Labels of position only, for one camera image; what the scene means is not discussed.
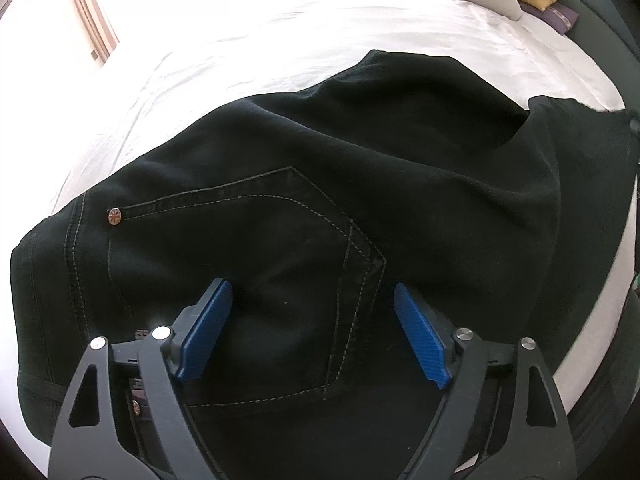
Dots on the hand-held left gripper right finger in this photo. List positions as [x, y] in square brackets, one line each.
[417, 335]

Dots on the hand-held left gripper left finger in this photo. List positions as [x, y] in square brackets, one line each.
[207, 330]

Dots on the black pants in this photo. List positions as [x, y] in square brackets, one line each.
[300, 160]

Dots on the bed with white sheet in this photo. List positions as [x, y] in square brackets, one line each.
[250, 35]

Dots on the white cloth on bed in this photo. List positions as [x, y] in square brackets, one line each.
[560, 65]

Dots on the purple pillow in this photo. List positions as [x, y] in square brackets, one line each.
[555, 17]

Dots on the beige curtain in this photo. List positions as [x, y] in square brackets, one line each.
[87, 5]

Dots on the dark green headboard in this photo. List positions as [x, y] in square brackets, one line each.
[600, 20]

